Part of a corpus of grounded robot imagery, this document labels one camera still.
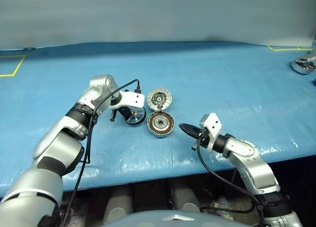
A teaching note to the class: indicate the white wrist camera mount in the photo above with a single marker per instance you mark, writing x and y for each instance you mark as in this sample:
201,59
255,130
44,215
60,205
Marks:
133,98
213,124

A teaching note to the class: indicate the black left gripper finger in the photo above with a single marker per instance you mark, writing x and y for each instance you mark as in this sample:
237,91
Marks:
127,117

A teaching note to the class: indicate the silver motor lid circuit board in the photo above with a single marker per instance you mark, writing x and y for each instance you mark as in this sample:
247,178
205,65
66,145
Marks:
159,98

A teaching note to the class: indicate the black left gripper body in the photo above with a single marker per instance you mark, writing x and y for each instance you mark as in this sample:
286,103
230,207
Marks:
124,111

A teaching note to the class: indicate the crumpled clear plastic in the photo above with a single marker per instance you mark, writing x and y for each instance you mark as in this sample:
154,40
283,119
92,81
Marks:
224,203

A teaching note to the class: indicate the grey robot torso with emblem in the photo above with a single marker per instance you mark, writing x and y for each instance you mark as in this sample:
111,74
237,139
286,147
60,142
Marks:
172,220

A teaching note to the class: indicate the metal part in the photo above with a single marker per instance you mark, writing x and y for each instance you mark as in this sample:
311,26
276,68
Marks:
303,65

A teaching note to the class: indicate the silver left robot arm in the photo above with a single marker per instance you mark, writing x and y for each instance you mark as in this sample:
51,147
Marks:
49,148

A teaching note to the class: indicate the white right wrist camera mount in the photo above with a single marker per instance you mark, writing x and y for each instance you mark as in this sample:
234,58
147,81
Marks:
213,124

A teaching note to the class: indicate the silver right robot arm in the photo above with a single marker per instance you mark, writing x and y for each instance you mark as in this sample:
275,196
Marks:
254,165

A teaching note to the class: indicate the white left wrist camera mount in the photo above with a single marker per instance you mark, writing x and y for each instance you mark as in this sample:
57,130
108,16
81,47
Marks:
133,98

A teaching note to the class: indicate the motor stator base copper windings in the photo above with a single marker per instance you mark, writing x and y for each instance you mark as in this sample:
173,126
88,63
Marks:
160,124

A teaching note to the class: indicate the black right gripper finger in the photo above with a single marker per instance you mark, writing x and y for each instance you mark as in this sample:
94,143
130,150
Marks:
192,134
190,128

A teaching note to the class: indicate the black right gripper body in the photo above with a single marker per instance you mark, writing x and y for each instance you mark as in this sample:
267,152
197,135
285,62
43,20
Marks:
203,139

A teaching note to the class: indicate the grey rounded shape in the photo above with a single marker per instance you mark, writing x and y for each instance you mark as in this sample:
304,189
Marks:
185,200
118,204

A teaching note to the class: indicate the blue plastic table cover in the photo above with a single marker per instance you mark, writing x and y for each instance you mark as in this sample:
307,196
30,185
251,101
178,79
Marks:
222,88

